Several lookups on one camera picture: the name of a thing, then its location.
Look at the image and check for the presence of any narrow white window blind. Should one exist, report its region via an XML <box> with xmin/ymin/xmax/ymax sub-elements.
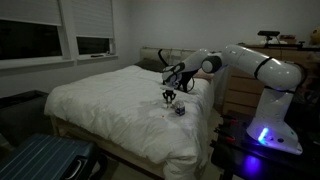
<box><xmin>71</xmin><ymin>0</ymin><xmax>115</xmax><ymax>39</ymax></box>

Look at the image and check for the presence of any white quilted duvet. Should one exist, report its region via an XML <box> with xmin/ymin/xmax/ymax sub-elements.
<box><xmin>44</xmin><ymin>64</ymin><xmax>216</xmax><ymax>180</ymax></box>

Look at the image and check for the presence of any white window sill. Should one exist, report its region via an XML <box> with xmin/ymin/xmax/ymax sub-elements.
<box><xmin>0</xmin><ymin>54</ymin><xmax>119</xmax><ymax>70</ymax></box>

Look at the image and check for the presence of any wide dark window pane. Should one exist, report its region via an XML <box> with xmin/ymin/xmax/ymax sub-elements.
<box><xmin>0</xmin><ymin>19</ymin><xmax>63</xmax><ymax>61</ymax></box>

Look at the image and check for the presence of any dark pillow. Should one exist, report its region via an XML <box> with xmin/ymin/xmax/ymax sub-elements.
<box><xmin>134</xmin><ymin>58</ymin><xmax>168</xmax><ymax>74</ymax></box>

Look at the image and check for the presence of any wide white window blind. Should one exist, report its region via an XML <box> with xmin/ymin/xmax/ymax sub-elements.
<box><xmin>0</xmin><ymin>0</ymin><xmax>63</xmax><ymax>27</ymax></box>

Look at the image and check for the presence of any narrow dark window pane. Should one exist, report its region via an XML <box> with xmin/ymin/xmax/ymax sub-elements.
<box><xmin>76</xmin><ymin>36</ymin><xmax>112</xmax><ymax>56</ymax></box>

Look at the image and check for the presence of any dark blue suitcase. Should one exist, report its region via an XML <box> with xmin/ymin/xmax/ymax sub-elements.
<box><xmin>0</xmin><ymin>133</ymin><xmax>108</xmax><ymax>180</ymax></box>

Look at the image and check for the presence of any wooden dresser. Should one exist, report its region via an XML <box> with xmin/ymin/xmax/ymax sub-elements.
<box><xmin>221</xmin><ymin>44</ymin><xmax>320</xmax><ymax>118</ymax></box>

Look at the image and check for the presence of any pink pillow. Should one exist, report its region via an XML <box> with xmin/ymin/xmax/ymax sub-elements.
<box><xmin>192</xmin><ymin>68</ymin><xmax>215</xmax><ymax>81</ymax></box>

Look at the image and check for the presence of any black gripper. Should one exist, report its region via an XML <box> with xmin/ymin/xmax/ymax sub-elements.
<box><xmin>162</xmin><ymin>89</ymin><xmax>177</xmax><ymax>108</ymax></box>

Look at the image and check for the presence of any small glass jar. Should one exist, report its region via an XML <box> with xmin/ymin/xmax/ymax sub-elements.
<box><xmin>174</xmin><ymin>99</ymin><xmax>186</xmax><ymax>117</ymax></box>

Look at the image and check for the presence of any small brown box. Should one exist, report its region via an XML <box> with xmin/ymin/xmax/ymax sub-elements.
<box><xmin>279</xmin><ymin>34</ymin><xmax>298</xmax><ymax>45</ymax></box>

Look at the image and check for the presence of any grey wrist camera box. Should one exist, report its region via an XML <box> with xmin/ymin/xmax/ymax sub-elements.
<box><xmin>159</xmin><ymin>84</ymin><xmax>175</xmax><ymax>92</ymax></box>

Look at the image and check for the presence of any beige bed headboard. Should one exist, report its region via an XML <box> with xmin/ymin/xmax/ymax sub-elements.
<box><xmin>139</xmin><ymin>46</ymin><xmax>198</xmax><ymax>65</ymax></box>

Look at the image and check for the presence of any black robot table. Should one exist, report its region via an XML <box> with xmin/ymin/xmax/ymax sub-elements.
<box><xmin>209</xmin><ymin>111</ymin><xmax>320</xmax><ymax>180</ymax></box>

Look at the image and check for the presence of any wooden bed frame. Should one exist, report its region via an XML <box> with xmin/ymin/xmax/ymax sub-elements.
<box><xmin>49</xmin><ymin>115</ymin><xmax>167</xmax><ymax>179</ymax></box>

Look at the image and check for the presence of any red black clamp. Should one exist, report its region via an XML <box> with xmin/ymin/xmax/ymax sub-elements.
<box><xmin>220</xmin><ymin>114</ymin><xmax>240</xmax><ymax>126</ymax></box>
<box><xmin>213</xmin><ymin>128</ymin><xmax>237</xmax><ymax>144</ymax></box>

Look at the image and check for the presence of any dark ottoman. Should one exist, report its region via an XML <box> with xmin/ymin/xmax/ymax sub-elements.
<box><xmin>0</xmin><ymin>89</ymin><xmax>56</xmax><ymax>148</ymax></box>

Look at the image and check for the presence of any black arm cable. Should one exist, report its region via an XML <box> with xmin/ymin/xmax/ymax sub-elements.
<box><xmin>157</xmin><ymin>48</ymin><xmax>309</xmax><ymax>95</ymax></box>

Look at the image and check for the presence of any yellow plush toy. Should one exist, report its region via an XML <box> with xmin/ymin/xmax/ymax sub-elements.
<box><xmin>309</xmin><ymin>28</ymin><xmax>320</xmax><ymax>46</ymax></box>

